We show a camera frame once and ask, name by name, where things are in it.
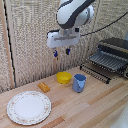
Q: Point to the wooden screen post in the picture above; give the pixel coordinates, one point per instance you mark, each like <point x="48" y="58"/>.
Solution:
<point x="7" y="43"/>
<point x="58" y="63"/>

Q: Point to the black dish rack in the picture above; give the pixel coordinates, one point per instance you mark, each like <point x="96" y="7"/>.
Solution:
<point x="108" y="60"/>

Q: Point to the yellow bowl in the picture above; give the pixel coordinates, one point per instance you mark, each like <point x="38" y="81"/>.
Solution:
<point x="64" y="77"/>

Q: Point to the blue faceted cup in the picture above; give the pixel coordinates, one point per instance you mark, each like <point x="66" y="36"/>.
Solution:
<point x="79" y="83"/>

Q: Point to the golden brown bread piece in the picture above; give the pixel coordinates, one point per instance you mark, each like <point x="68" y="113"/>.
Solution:
<point x="43" y="87"/>

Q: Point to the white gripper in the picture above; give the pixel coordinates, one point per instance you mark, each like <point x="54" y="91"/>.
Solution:
<point x="63" y="39"/>

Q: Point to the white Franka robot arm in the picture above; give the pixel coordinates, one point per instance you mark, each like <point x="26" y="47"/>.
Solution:
<point x="73" y="13"/>

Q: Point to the white floral rimmed plate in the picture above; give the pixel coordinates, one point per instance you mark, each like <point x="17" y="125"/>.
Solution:
<point x="29" y="107"/>

